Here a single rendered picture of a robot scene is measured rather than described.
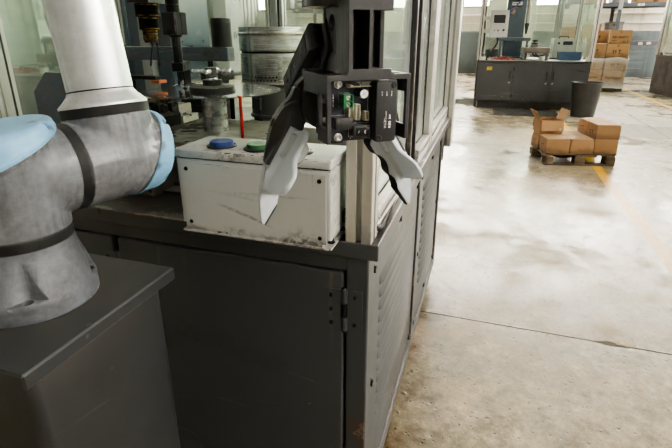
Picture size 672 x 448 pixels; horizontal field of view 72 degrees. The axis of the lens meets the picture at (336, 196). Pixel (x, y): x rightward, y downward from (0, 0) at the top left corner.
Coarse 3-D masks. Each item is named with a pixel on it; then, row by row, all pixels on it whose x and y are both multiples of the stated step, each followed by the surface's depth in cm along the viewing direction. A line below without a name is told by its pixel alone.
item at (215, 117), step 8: (208, 104) 112; (216, 104) 112; (224, 104) 114; (208, 112) 113; (216, 112) 113; (224, 112) 114; (208, 120) 114; (216, 120) 114; (224, 120) 115; (208, 128) 114; (216, 128) 114; (224, 128) 115
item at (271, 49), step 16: (240, 32) 176; (256, 32) 170; (272, 32) 169; (288, 32) 171; (240, 48) 180; (256, 48) 173; (272, 48) 172; (288, 48) 173; (256, 64) 175; (272, 64) 174; (288, 64) 175; (256, 80) 177; (272, 80) 176; (256, 96) 184; (272, 96) 181; (256, 112) 187; (272, 112) 183
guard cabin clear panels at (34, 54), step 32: (0, 0) 179; (32, 0) 191; (224, 0) 218; (256, 0) 213; (288, 0) 208; (448, 0) 174; (32, 32) 193; (384, 32) 79; (448, 32) 187; (32, 64) 194; (224, 64) 228; (384, 64) 82; (32, 96) 196
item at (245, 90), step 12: (192, 84) 126; (240, 84) 126; (252, 84) 126; (156, 96) 101; (168, 96) 101; (180, 96) 101; (192, 96) 101; (204, 96) 101; (216, 96) 101; (228, 96) 101; (252, 96) 103
